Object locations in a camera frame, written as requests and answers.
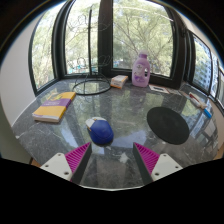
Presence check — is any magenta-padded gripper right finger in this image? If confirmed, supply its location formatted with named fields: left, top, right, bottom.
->
left=132, top=141, right=184, bottom=186

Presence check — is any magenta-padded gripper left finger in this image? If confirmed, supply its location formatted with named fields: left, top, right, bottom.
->
left=39, top=141, right=93, bottom=185

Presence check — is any blue and white computer mouse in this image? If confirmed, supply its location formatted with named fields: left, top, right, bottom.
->
left=85, top=116, right=115, bottom=146

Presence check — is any round black mouse pad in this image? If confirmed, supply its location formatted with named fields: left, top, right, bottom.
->
left=146, top=106, right=191, bottom=146

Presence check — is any yellow and purple book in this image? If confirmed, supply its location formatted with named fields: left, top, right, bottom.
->
left=31, top=91, right=77, bottom=124

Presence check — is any small blue box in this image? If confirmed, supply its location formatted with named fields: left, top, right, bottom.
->
left=202, top=107, right=213, bottom=120

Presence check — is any long white red box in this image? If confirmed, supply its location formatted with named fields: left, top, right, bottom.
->
left=188, top=91, right=208, bottom=110

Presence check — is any white card with dark print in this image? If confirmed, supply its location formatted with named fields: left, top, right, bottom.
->
left=148, top=84, right=170, bottom=94

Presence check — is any small orange white box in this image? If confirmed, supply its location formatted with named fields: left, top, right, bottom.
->
left=109, top=74, right=129, bottom=90

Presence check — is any purple detergent bottle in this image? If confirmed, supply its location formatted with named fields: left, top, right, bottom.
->
left=131, top=50, right=152, bottom=88

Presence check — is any black wire stand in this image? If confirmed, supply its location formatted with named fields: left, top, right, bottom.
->
left=71, top=8, right=113, bottom=97

